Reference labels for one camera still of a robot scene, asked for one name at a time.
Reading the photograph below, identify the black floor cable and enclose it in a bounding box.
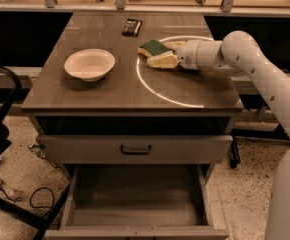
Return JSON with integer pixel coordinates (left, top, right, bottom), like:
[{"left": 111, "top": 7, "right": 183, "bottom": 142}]
[{"left": 0, "top": 173, "right": 57, "bottom": 210}]

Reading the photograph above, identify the white paper bowl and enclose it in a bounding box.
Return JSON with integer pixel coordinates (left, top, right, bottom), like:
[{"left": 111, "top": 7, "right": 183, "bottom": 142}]
[{"left": 64, "top": 49, "right": 115, "bottom": 82}]

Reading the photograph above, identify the closed middle drawer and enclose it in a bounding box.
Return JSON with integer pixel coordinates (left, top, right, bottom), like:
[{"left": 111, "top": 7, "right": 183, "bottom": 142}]
[{"left": 36, "top": 135, "right": 232, "bottom": 164}]

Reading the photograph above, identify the black stand with wheel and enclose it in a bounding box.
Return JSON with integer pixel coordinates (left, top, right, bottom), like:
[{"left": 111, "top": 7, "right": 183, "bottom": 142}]
[{"left": 229, "top": 124, "right": 290, "bottom": 169}]

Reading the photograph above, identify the black drawer handle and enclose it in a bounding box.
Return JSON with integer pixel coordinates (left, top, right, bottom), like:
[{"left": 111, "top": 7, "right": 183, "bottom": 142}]
[{"left": 120, "top": 145, "right": 152, "bottom": 156}]

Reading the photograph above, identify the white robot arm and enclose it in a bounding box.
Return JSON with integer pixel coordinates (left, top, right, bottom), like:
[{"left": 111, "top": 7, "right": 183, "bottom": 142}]
[{"left": 147, "top": 31, "right": 290, "bottom": 240}]

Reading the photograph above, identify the open bottom drawer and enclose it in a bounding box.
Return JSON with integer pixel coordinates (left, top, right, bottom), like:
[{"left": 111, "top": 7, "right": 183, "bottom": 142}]
[{"left": 44, "top": 165, "right": 229, "bottom": 240}]

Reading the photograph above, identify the green and yellow sponge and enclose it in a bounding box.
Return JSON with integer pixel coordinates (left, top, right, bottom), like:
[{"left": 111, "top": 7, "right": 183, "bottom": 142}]
[{"left": 138, "top": 40, "right": 173, "bottom": 58}]

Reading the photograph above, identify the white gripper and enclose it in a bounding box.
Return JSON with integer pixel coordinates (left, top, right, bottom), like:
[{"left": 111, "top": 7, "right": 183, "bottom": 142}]
[{"left": 147, "top": 39, "right": 225, "bottom": 70}]

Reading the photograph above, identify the black snack bar wrapper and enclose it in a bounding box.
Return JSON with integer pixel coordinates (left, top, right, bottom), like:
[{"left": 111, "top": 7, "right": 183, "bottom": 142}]
[{"left": 122, "top": 19, "right": 142, "bottom": 37}]

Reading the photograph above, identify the grey drawer cabinet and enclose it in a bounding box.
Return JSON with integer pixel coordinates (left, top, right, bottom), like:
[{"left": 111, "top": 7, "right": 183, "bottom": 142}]
[{"left": 20, "top": 11, "right": 245, "bottom": 240}]

